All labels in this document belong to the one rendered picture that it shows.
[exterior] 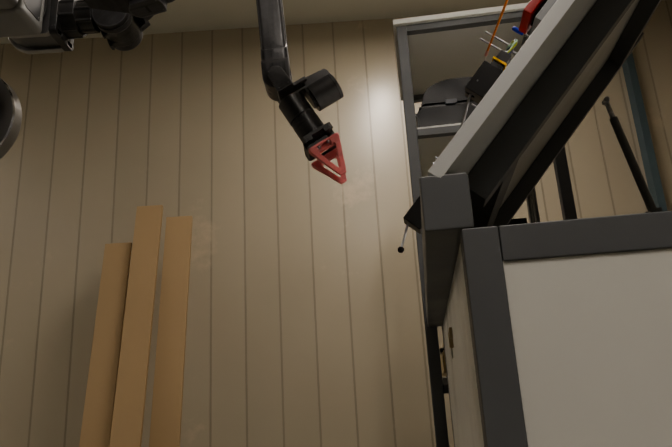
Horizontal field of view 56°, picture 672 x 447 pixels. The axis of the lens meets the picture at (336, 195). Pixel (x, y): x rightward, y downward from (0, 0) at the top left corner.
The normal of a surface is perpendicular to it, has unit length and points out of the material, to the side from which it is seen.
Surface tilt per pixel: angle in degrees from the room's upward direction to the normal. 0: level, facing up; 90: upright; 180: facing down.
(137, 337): 79
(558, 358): 90
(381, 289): 90
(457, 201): 90
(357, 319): 90
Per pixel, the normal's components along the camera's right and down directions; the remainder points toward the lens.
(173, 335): -0.04, -0.44
